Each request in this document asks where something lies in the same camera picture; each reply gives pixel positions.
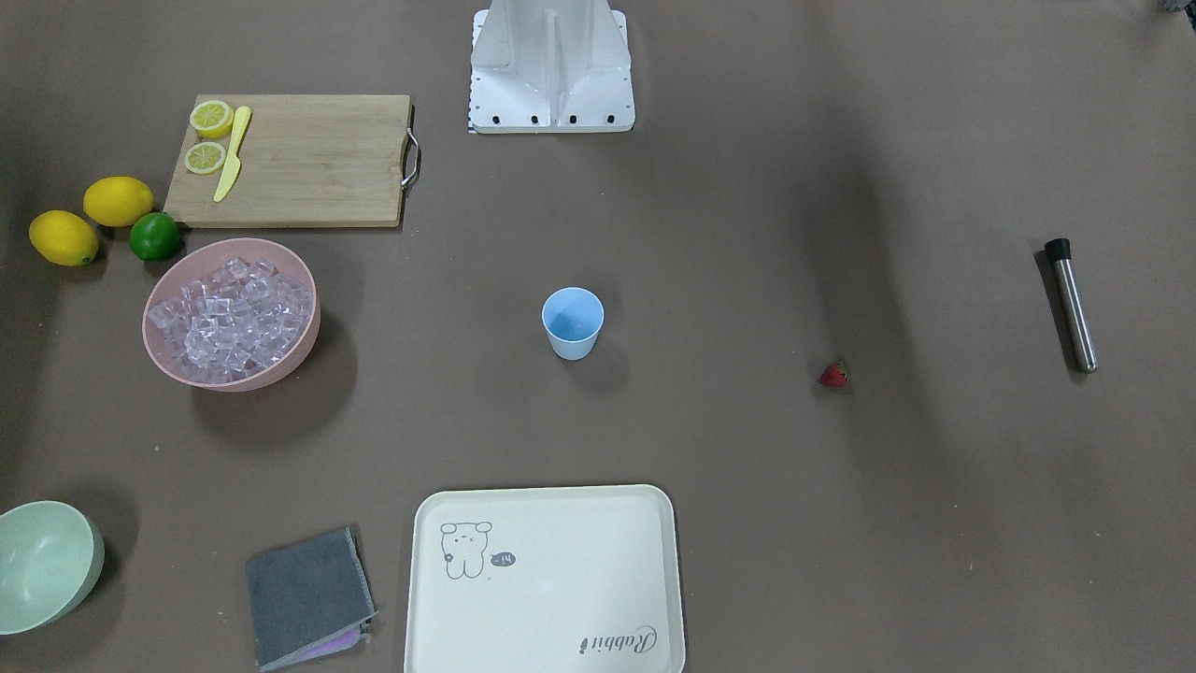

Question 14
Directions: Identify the lower lemon half slice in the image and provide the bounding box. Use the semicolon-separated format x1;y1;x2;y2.
183;141;227;176

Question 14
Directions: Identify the grey folded cloth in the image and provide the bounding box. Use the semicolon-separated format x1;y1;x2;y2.
245;525;377;672

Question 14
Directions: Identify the green lime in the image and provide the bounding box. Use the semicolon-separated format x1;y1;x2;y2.
128;210;182;263

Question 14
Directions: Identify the steel muddler black tip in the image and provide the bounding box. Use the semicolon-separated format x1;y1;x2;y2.
1044;237;1099;374

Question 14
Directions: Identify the mint green bowl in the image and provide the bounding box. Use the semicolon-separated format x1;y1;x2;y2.
1;501;106;636

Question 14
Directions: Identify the yellow lemon near board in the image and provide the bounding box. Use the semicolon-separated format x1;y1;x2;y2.
84;176;154;227

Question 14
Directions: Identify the pink bowl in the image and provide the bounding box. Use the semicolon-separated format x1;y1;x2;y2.
142;237;321;393

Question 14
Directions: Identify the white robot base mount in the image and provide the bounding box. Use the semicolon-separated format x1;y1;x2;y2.
466;1;636;134

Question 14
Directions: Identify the yellow plastic knife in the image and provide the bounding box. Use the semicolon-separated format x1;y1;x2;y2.
212;106;252;203

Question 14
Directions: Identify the cream rabbit tray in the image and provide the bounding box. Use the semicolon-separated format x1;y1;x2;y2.
403;484;687;672

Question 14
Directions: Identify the upper lemon half slice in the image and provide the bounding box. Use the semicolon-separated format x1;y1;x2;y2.
191;99;234;139

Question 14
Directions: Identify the yellow lemon outer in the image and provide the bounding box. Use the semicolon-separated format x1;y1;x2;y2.
28;209;100;267

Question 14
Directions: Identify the light blue cup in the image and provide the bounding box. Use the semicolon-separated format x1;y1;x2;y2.
541;287;604;361

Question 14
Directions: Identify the red strawberry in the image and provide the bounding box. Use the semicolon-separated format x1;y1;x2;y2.
819;361;850;388

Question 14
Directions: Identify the lemon half slice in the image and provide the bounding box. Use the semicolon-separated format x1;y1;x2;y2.
183;141;227;176
191;99;234;139

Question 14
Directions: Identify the wooden cutting board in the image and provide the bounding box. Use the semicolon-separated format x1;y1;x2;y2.
163;93;420;230

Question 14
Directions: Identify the clear ice cubes pile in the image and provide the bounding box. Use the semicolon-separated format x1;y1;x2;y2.
147;257;316;384

